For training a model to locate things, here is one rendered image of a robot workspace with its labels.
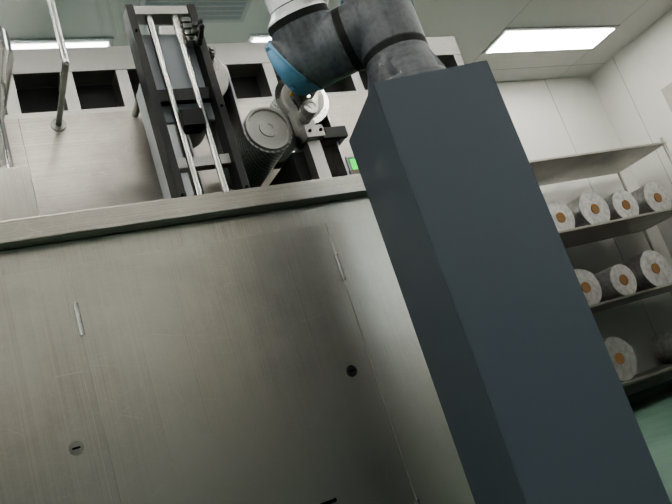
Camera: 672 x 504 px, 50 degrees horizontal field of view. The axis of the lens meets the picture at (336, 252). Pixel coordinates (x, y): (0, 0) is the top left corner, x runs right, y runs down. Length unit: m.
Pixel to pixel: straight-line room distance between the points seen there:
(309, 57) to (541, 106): 5.34
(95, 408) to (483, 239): 0.66
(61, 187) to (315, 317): 0.89
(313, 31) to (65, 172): 0.94
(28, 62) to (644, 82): 5.48
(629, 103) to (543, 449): 5.96
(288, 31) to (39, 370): 0.69
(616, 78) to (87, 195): 5.62
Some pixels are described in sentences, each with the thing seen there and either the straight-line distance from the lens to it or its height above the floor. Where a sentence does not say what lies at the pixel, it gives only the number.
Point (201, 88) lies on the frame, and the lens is 1.67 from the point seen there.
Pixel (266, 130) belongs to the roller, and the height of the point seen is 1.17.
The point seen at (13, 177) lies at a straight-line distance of 1.70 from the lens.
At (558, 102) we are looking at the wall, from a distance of 6.71.
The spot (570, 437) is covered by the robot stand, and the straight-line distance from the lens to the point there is 1.06.
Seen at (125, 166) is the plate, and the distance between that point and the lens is 2.04.
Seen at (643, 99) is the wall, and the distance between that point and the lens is 6.79.
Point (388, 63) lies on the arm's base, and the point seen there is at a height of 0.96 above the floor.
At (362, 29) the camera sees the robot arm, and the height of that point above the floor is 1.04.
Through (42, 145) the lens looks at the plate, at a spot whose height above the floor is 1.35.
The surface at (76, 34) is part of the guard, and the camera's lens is 2.24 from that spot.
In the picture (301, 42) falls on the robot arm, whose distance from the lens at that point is 1.29.
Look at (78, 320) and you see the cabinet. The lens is 1.24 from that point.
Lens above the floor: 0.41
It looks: 14 degrees up
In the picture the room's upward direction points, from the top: 18 degrees counter-clockwise
